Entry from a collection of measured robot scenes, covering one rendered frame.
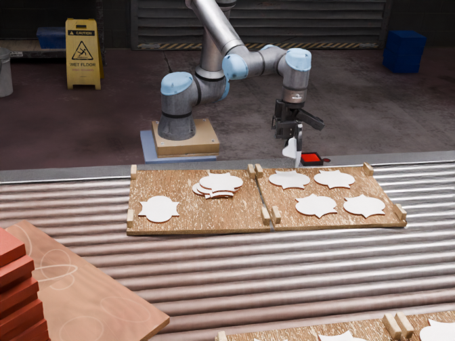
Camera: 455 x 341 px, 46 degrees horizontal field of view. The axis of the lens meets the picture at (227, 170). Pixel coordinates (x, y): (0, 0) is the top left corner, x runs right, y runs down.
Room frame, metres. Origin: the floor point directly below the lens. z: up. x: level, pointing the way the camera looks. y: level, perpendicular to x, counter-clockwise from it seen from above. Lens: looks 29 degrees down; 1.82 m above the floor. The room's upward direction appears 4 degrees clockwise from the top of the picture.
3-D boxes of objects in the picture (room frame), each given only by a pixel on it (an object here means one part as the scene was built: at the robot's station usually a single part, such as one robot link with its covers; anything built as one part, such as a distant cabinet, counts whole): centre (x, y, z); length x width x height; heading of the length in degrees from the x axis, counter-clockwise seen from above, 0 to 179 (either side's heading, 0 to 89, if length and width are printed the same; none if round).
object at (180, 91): (1.92, 0.21, 1.09); 0.13 x 0.12 x 0.14; 124
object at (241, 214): (1.42, 0.09, 0.93); 0.41 x 0.35 x 0.02; 99
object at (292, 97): (1.55, -0.19, 1.25); 0.08 x 0.08 x 0.05
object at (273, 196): (1.49, -0.32, 0.93); 0.41 x 0.35 x 0.02; 100
